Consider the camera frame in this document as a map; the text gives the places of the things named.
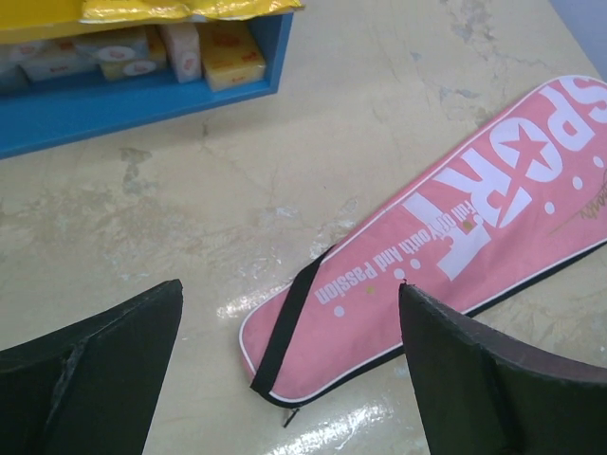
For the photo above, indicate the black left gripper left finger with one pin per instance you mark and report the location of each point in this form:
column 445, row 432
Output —
column 92, row 386

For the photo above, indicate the yellow snack bag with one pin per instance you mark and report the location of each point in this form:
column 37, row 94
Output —
column 122, row 11

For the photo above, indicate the blue shelf unit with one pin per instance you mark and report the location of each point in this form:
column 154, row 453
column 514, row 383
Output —
column 67, row 109

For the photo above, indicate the pale packet bottom shelf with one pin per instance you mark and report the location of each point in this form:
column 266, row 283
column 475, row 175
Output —
column 156, row 60

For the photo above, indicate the pink racket cover bag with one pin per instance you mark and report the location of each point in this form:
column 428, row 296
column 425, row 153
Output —
column 522, row 198

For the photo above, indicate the pink white packet box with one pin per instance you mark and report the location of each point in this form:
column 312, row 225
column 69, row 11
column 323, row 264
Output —
column 183, row 49

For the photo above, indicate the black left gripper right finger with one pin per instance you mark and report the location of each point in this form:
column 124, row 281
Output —
column 480, row 391

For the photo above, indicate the yellow box bottom shelf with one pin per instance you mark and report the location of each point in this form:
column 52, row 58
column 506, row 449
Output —
column 230, row 55

